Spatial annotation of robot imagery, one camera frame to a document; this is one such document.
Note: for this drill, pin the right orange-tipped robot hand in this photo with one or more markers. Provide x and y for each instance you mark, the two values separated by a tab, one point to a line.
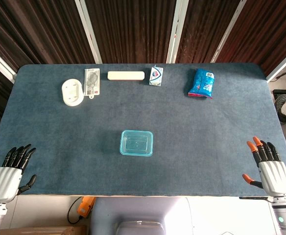
275	176

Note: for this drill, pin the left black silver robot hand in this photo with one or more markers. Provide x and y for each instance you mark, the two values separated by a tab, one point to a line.
4	178

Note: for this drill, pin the blue container lid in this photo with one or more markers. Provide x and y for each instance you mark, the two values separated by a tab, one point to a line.
121	143

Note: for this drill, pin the clear plastic container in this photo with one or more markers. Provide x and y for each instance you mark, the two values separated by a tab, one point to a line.
136	144

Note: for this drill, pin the clear packaged item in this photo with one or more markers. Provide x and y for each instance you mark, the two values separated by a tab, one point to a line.
92	82

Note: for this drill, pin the black flat edge strip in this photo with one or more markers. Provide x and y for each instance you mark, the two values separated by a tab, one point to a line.
253	197

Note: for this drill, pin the black floor device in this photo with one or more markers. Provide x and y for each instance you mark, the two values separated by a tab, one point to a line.
283	92

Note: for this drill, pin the orange handheld device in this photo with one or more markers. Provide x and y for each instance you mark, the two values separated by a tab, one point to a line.
85	206

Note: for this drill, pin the pale grey robot torso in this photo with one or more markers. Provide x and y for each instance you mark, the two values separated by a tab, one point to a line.
182	215

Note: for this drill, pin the white oval soap dish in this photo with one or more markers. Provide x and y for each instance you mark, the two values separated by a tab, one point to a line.
71	92

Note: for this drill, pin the blue snack bag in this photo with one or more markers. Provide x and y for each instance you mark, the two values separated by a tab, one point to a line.
203	83

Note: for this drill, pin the blue felt table mat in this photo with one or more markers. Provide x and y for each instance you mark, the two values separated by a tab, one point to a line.
143	112

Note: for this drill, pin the blue white milk carton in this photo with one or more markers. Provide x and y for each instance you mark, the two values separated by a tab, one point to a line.
156	76

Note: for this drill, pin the white rectangular bar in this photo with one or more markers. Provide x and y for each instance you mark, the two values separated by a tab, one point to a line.
126	75

